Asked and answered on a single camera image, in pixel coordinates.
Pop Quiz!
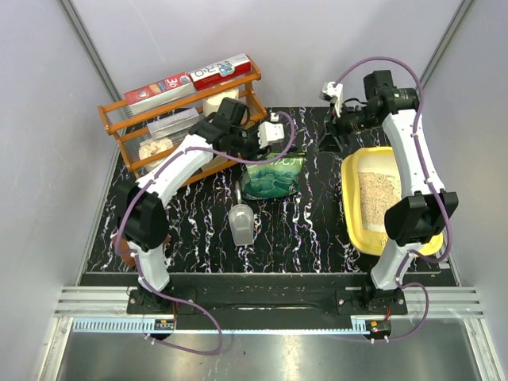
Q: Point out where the grey metal scoop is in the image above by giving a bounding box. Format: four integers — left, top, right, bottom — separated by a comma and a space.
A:
229, 181, 254, 247

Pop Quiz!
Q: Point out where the orange wooden shelf rack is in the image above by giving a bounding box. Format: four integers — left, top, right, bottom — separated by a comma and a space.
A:
98, 53, 267, 178

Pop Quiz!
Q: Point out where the purple cable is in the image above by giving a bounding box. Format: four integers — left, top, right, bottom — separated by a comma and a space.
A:
114, 110, 225, 354
337, 55, 453, 343

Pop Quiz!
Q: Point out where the clear plastic bag pack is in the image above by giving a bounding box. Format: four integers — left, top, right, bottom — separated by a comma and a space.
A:
147, 108, 201, 140

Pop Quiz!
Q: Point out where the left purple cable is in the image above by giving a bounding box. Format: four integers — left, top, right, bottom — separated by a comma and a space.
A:
114, 110, 225, 354

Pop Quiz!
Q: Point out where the red grey wrap box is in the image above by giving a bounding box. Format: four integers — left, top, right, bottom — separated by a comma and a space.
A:
124, 71, 195, 115

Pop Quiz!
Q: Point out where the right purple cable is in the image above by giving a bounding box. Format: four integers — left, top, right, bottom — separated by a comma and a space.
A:
337, 55, 453, 343

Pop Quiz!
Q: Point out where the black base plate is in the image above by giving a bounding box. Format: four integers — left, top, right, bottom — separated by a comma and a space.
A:
126, 273, 409, 331

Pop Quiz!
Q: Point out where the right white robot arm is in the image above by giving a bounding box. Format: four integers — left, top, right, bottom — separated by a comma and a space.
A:
318, 70, 459, 314

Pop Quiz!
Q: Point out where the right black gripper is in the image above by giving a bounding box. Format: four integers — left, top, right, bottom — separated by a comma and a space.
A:
314, 102, 378, 155

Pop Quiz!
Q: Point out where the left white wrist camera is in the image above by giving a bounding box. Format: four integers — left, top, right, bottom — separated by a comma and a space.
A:
257, 113, 285, 149

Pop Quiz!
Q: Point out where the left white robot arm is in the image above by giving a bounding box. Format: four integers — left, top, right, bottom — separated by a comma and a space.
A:
113, 98, 264, 314

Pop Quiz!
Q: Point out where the brown scouring pad pack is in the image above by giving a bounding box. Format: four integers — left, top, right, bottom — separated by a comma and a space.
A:
110, 233, 136, 268

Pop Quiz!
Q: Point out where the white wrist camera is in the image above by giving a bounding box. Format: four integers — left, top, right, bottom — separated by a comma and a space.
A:
257, 113, 285, 149
319, 82, 344, 117

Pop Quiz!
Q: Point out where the yellow litter box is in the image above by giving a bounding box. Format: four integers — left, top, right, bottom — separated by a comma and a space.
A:
341, 146, 445, 257

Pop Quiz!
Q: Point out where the green litter bag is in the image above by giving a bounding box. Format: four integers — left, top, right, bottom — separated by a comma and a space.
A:
240, 152, 306, 201

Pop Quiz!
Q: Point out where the red white foil box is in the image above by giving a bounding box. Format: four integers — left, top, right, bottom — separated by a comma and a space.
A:
189, 54, 252, 91

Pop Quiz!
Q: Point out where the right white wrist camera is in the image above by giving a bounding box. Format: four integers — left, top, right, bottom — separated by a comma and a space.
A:
319, 82, 344, 117

